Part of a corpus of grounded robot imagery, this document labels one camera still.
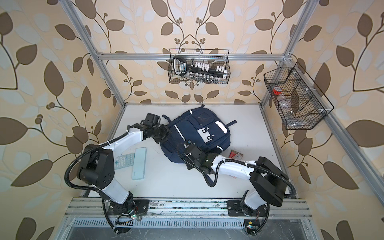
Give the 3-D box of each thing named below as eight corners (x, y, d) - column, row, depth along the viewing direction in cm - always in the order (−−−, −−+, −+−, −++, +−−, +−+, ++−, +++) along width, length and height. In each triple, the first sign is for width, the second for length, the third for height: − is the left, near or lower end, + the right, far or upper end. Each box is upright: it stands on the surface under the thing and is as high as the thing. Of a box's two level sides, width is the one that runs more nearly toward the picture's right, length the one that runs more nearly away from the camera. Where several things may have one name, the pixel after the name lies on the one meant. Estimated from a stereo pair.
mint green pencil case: (132, 181, 84) (130, 180, 83) (135, 149, 97) (134, 148, 96) (144, 179, 85) (143, 178, 83) (146, 148, 98) (146, 146, 96)
